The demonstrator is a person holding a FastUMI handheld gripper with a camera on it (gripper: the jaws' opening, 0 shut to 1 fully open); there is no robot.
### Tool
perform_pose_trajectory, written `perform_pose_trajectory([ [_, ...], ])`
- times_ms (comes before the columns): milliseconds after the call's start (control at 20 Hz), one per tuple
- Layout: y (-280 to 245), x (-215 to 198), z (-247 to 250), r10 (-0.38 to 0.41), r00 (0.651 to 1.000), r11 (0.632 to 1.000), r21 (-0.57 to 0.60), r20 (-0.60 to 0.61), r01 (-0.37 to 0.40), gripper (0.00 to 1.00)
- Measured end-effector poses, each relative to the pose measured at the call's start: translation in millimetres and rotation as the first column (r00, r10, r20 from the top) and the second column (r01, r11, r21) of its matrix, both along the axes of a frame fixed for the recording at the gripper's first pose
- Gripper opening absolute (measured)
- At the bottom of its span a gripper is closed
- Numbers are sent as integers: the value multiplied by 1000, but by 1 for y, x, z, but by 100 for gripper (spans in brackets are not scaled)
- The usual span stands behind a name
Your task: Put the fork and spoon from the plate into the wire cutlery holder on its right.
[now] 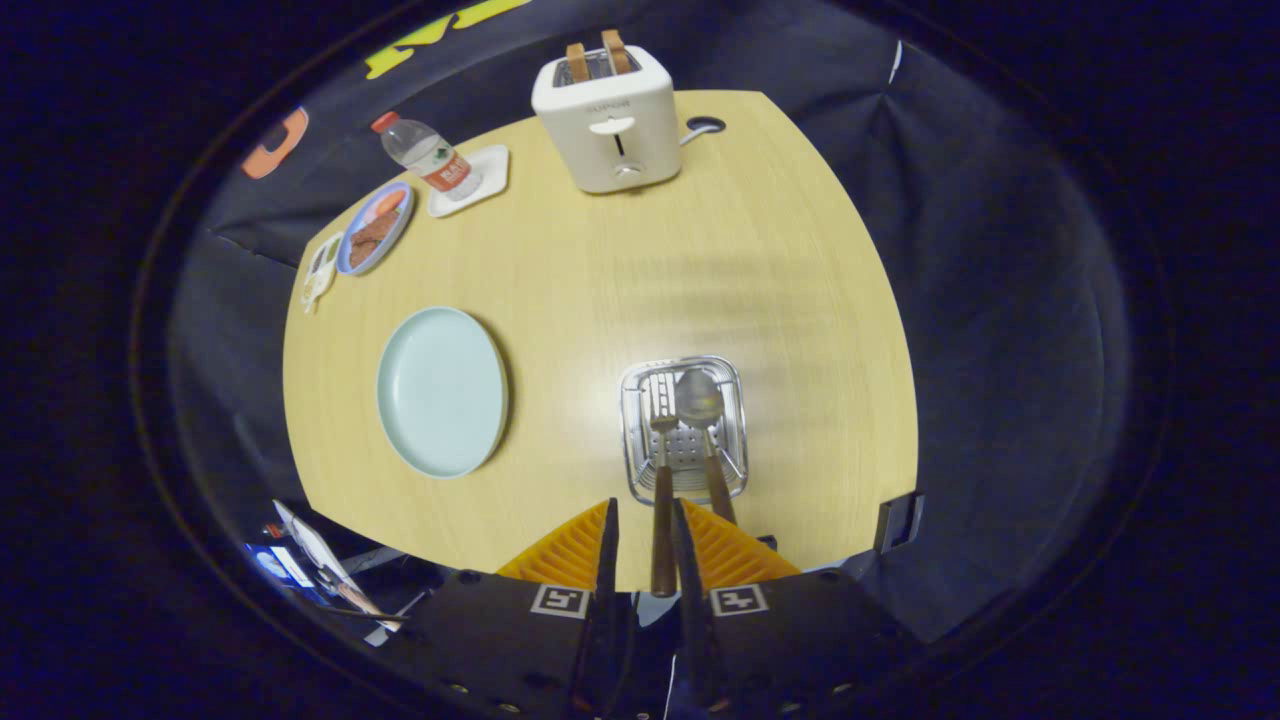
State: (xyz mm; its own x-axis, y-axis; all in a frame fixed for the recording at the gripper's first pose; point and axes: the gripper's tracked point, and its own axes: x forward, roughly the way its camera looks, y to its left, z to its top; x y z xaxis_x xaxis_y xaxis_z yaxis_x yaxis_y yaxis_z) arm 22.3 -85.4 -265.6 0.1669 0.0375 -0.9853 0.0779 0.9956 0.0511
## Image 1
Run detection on wooden handled metal fork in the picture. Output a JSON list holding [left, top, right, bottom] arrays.
[[646, 372, 681, 599]]

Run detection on blue rimmed plate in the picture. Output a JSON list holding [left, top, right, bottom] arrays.
[[336, 181, 416, 277]]

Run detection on white toaster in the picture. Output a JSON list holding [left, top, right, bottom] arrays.
[[531, 43, 683, 195]]

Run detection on metal wire basket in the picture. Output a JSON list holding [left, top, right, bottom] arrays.
[[618, 355, 750, 506]]

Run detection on white compartment sauce dish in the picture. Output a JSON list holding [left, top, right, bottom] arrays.
[[302, 232, 345, 313]]

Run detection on black backdrop cloth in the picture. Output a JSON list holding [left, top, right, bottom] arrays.
[[165, 0, 1136, 646]]

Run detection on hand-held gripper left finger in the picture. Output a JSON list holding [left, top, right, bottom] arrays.
[[385, 497, 623, 720]]

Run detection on brown food slices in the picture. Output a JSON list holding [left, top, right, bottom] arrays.
[[348, 190, 407, 267]]

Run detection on white paper sheet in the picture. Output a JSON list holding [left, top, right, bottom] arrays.
[[272, 499, 406, 633]]

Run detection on grey metal table clamp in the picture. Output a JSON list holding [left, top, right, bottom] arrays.
[[873, 490, 926, 556]]

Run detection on white square coaster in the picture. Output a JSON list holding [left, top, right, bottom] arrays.
[[427, 145, 510, 219]]

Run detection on clear water bottle red cap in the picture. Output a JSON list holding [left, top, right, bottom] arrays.
[[371, 111, 483, 202]]

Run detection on wooden handled metal spoon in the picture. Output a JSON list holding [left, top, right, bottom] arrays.
[[674, 367, 739, 527]]

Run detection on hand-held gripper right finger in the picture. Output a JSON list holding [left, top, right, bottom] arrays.
[[670, 497, 921, 720]]

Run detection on pale green plate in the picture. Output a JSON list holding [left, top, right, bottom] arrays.
[[376, 306, 510, 480]]

